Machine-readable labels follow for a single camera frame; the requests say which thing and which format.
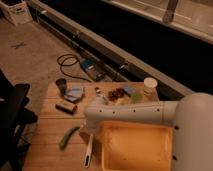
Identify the dark grapes bunch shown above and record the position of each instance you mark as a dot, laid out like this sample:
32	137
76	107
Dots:
115	94

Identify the yellow plastic tub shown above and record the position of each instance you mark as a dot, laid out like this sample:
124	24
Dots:
135	147

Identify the green chili pepper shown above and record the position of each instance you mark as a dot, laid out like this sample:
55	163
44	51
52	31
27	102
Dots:
63	142

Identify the brown rectangular block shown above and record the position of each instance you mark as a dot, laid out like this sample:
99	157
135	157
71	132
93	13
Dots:
66	107

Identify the banana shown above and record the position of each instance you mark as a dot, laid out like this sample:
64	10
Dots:
119	101

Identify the dark metal cup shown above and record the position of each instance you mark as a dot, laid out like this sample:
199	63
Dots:
62	85

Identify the blue power box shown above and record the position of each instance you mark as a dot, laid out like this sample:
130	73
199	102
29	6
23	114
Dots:
92	70

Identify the black chair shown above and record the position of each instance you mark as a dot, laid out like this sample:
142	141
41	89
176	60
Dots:
14	116

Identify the white crate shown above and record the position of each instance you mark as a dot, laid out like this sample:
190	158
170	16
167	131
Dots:
16	14

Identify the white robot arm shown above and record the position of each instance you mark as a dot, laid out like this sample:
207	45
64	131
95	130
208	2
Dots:
191	117

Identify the blue sponge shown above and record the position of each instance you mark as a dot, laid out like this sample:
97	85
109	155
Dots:
129	90

